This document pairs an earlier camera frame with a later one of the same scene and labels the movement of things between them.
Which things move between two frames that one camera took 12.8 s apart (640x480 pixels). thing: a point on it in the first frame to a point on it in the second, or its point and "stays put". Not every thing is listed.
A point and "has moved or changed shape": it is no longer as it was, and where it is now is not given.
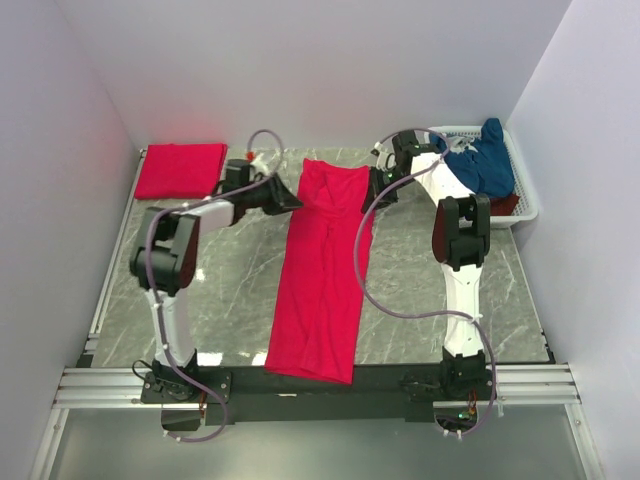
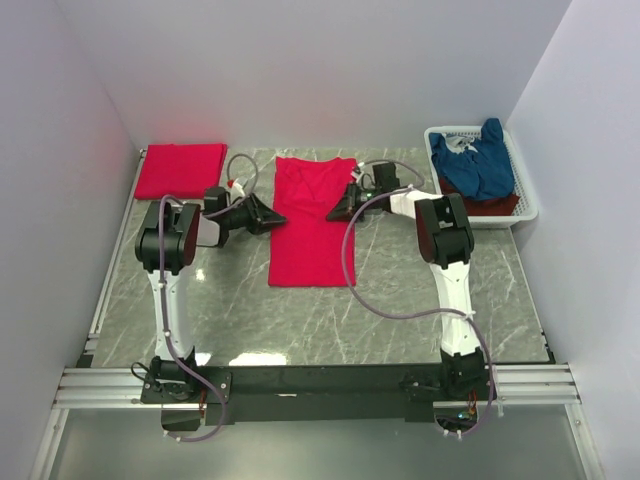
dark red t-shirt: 503,206 stays put
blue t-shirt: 486,165 stays put
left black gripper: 283,199 to 261,216
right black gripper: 374,188 to 347,206
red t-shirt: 330,233 has moved or changed shape
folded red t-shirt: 181,171 stays put
